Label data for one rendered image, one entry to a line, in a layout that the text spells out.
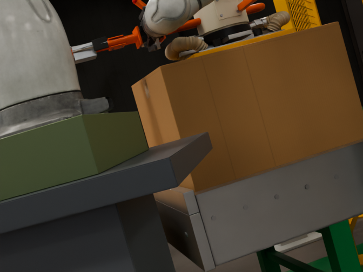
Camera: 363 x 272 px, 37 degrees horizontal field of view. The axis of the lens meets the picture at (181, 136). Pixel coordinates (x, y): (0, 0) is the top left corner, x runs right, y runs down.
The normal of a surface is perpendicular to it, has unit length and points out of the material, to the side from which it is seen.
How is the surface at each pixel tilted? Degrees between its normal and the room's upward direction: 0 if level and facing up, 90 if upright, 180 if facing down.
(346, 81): 90
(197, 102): 90
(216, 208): 90
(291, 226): 90
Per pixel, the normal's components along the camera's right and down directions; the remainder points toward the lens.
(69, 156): -0.15, 0.07
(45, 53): 0.55, -0.14
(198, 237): 0.22, -0.04
